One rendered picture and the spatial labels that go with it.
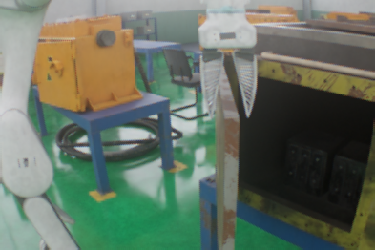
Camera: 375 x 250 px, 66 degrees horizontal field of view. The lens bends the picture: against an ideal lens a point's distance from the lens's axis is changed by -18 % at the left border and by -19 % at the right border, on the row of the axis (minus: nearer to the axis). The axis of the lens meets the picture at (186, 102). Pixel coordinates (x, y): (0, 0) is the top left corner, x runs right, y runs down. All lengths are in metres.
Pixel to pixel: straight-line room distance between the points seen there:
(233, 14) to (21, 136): 0.56
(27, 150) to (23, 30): 0.29
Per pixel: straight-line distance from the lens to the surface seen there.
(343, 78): 0.96
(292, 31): 1.12
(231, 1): 0.58
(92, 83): 2.83
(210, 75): 0.62
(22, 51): 0.83
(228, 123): 0.60
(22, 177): 0.87
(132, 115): 2.72
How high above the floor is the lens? 1.42
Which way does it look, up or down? 16 degrees down
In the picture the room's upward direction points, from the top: 3 degrees counter-clockwise
